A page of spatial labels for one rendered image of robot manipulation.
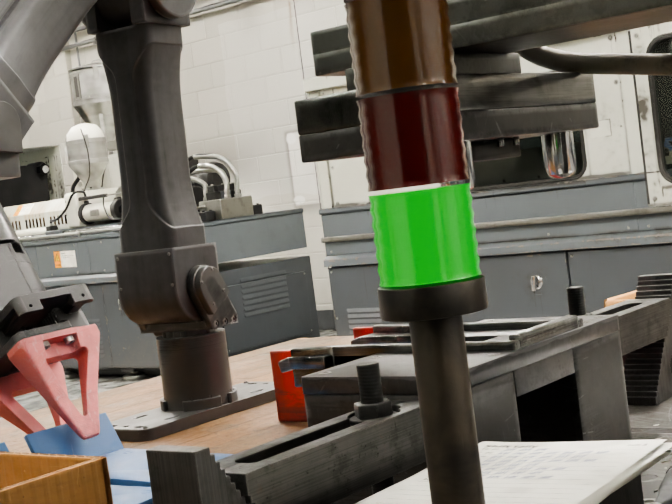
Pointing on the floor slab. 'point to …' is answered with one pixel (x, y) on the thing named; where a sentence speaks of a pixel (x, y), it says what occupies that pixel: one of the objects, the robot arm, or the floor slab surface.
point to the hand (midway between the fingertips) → (74, 437)
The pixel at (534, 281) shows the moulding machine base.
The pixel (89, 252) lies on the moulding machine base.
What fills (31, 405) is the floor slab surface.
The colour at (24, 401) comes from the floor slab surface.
